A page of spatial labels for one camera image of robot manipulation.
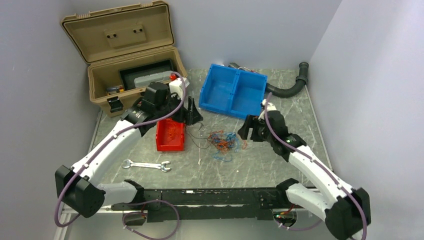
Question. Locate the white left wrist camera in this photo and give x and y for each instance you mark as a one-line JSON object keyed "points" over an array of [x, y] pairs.
{"points": [[176, 85]]}

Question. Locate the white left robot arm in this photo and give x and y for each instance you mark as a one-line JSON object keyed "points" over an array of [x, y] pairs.
{"points": [[80, 187]]}

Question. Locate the tan plastic toolbox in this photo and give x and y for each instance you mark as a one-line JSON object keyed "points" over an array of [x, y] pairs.
{"points": [[122, 38]]}

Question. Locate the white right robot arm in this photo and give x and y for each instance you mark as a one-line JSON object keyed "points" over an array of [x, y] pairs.
{"points": [[345, 210]]}

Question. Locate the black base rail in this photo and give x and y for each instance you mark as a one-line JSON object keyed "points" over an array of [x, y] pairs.
{"points": [[209, 203]]}

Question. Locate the blue plastic divided bin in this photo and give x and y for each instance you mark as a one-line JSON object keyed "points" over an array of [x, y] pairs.
{"points": [[233, 92]]}

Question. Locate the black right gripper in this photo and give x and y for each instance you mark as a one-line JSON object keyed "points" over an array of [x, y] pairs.
{"points": [[255, 121]]}

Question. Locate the silver open-end wrench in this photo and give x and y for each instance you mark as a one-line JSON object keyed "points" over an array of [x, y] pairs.
{"points": [[127, 163]]}

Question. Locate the red plastic bin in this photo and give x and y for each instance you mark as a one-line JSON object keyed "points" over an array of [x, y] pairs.
{"points": [[170, 136]]}

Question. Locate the grey case in toolbox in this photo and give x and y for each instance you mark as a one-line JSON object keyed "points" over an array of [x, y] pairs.
{"points": [[143, 81]]}

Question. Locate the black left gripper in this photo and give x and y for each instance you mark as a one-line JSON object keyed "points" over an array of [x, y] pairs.
{"points": [[192, 116]]}

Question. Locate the yellow black tool in toolbox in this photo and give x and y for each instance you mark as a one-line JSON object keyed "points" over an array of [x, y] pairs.
{"points": [[114, 89]]}

